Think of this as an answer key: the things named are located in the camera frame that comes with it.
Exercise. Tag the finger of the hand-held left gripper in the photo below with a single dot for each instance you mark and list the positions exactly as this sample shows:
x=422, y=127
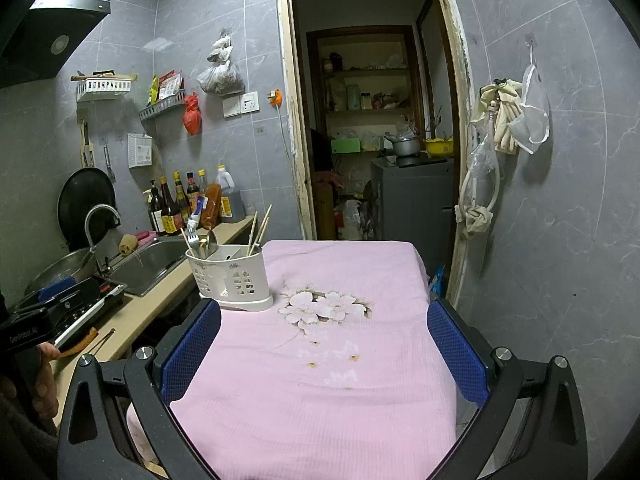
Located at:
x=85, y=312
x=57, y=291

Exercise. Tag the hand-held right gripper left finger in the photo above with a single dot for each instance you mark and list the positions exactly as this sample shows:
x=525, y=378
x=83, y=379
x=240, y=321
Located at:
x=192, y=350

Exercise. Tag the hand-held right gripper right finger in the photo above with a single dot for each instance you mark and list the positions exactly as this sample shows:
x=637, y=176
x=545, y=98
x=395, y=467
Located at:
x=457, y=350

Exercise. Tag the white utensil holder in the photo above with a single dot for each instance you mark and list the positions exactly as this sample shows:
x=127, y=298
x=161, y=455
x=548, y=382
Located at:
x=235, y=280

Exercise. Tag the small steel spoon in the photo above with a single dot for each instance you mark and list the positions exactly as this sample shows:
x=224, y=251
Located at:
x=203, y=249

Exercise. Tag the steel fork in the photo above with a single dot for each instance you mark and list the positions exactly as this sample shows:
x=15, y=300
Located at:
x=193, y=246

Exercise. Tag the large steel spoon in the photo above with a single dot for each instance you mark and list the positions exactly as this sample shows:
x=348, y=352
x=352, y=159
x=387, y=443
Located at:
x=212, y=242

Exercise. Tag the wooden chopstick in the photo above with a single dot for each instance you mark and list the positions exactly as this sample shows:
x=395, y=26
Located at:
x=263, y=225
x=185, y=240
x=252, y=230

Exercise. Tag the person's left forearm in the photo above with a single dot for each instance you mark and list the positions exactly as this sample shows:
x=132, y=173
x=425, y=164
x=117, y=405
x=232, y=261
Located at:
x=20, y=440

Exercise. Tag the person's left hand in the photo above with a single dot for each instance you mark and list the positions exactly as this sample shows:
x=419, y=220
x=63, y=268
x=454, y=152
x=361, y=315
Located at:
x=45, y=385

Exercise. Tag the steel basin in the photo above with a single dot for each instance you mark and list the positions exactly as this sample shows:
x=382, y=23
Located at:
x=60, y=270

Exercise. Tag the beige kitchen counter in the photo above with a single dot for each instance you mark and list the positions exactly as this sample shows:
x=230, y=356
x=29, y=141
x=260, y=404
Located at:
x=135, y=320

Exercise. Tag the blue packet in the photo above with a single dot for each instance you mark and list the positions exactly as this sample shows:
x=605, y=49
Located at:
x=437, y=280

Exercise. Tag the curved steel faucet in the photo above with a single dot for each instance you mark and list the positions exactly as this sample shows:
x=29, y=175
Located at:
x=92, y=225

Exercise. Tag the loofah scrubber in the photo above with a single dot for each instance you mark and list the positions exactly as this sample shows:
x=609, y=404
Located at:
x=127, y=245

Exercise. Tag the steel kitchen sink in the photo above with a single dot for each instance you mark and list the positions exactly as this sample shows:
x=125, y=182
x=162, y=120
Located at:
x=150, y=265

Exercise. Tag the black wok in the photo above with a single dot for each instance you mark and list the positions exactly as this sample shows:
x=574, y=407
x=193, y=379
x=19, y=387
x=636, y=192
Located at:
x=85, y=205

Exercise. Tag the pink sponge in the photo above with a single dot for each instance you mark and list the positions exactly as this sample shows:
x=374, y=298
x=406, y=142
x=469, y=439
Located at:
x=146, y=237

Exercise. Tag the dark pump bottle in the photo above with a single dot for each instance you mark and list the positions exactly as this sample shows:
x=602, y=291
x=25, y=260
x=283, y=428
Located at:
x=154, y=217

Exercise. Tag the pink floral cloth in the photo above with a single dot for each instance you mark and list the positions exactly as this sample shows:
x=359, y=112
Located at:
x=310, y=400

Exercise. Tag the blue and white tube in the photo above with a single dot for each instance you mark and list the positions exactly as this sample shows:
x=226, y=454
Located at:
x=198, y=215

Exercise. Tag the hanging metal utensil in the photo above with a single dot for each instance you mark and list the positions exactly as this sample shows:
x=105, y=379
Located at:
x=108, y=165

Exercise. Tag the orange seasoning packet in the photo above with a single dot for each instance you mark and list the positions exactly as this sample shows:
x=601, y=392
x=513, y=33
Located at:
x=211, y=205

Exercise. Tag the yellow-capped sauce bottle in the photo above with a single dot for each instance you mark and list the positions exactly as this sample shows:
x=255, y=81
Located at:
x=181, y=200

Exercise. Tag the grey cabinet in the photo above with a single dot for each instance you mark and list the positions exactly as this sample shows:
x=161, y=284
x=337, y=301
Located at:
x=415, y=205

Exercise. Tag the large oil jug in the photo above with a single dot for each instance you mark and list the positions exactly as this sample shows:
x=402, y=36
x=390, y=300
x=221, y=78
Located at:
x=231, y=197

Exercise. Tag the red-labelled sauce bottle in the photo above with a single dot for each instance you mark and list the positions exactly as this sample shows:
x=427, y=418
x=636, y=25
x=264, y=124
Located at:
x=192, y=187

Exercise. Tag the white plastic container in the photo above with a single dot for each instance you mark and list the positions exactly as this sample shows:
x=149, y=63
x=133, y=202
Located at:
x=352, y=220

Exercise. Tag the clear glass bottle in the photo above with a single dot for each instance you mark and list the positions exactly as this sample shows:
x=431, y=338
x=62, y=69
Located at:
x=202, y=180

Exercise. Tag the orange-brown container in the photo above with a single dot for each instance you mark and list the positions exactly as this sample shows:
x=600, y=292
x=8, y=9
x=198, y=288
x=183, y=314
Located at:
x=324, y=210

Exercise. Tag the black induction cooker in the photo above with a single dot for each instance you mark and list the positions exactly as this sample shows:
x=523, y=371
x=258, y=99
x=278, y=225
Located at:
x=407, y=161

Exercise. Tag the crumpled clear plastic bag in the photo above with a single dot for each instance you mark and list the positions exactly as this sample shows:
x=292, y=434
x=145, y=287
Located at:
x=481, y=155

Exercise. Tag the yellow bowl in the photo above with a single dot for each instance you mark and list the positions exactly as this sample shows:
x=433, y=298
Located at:
x=439, y=147

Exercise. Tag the steel cooking pot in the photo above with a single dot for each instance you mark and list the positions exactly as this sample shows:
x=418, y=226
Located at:
x=404, y=146

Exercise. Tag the red plastic bag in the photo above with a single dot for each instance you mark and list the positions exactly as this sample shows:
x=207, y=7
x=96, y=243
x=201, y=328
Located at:
x=192, y=117

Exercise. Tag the yellow snack packet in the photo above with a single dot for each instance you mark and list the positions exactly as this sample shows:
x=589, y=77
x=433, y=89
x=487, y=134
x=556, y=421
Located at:
x=152, y=91

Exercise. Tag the green box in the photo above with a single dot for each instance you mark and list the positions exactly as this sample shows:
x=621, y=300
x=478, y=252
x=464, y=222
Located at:
x=346, y=146

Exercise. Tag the red snack packet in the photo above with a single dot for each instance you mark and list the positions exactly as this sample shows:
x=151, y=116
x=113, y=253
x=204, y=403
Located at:
x=171, y=84

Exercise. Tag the black range hood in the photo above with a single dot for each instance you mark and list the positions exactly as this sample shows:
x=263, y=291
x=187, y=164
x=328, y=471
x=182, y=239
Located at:
x=45, y=30

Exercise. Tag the orange plug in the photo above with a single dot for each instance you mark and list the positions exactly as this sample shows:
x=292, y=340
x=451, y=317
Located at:
x=275, y=98

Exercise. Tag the hanging clear plastic bag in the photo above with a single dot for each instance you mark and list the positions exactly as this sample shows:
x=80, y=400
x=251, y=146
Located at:
x=220, y=77

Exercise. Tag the green jar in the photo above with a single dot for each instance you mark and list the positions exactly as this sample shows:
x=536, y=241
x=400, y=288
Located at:
x=353, y=97

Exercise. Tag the wooden shelf unit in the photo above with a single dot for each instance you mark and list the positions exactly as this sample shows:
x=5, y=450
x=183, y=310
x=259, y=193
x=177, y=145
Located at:
x=365, y=70

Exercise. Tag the white wall box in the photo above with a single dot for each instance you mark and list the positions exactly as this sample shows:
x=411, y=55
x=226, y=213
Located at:
x=140, y=151

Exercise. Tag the white wall basket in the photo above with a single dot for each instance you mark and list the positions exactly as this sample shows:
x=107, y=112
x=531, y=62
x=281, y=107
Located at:
x=102, y=87

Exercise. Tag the grey wall rack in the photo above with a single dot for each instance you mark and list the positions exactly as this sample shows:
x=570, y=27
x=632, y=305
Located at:
x=162, y=107

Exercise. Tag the worn white door frame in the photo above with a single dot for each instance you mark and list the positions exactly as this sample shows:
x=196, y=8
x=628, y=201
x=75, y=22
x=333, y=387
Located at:
x=292, y=125

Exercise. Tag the white switch socket panel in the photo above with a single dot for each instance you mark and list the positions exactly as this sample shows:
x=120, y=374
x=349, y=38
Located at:
x=241, y=105

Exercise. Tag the white wall sticker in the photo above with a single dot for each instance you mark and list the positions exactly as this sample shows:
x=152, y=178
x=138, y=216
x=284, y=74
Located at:
x=157, y=45

